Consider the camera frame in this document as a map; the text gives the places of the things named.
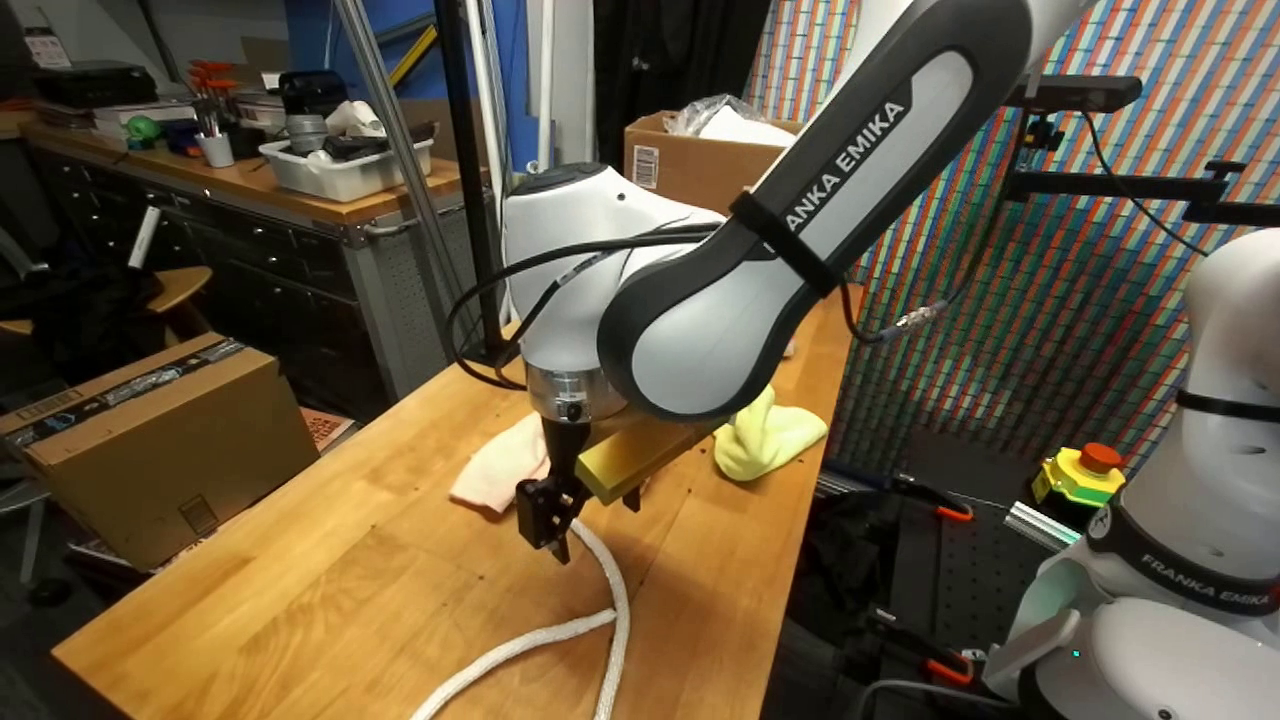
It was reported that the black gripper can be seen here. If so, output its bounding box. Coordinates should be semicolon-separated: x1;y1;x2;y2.
514;404;602;570

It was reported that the cream garment with drawstring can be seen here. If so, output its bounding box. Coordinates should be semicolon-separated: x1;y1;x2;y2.
447;411;552;522

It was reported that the white braided rope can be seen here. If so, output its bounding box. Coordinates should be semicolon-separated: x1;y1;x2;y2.
408;517;636;720

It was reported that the yellow cloth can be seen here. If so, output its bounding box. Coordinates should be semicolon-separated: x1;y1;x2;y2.
713;380;832;488

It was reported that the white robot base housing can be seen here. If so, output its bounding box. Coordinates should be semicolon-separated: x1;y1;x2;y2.
984;592;1280;720

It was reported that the black vertical stand pole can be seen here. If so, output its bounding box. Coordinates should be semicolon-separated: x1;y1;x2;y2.
433;0;529;374

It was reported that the wooden workbench with dark drawers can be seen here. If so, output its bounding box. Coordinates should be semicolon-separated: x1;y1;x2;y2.
0;104;486;404

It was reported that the open cardboard box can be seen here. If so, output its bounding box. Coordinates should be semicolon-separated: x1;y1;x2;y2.
622;102;804;215

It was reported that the silver tripod leg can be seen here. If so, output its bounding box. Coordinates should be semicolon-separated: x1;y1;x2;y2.
333;0;463;351

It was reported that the black orange clamp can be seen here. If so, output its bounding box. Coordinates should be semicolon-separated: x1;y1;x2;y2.
892;474;980;529
873;624;990;697

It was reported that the cardboard box with black tape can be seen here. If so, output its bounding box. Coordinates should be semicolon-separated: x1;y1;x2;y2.
0;327;324;571

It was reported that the white plastic bin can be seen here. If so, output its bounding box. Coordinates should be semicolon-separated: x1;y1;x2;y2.
257;126;436;203

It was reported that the wooden stool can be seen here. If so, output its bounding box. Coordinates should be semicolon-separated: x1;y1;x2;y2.
134;261;215;321

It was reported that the white cup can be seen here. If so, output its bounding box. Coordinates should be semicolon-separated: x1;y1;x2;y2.
198;126;241;172

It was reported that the yellow red emergency stop button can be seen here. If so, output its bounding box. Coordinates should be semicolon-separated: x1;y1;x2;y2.
1034;440;1131;512

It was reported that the black looped wrist cable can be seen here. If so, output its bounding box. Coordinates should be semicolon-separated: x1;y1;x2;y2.
441;221;724;396

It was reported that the black cable with silver connector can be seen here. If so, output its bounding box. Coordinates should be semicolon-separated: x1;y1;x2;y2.
838;112;1038;347

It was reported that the black mount bar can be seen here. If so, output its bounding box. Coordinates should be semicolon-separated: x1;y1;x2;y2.
997;157;1280;234

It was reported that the black bar camera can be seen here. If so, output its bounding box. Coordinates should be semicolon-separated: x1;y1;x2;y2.
1012;74;1147;151

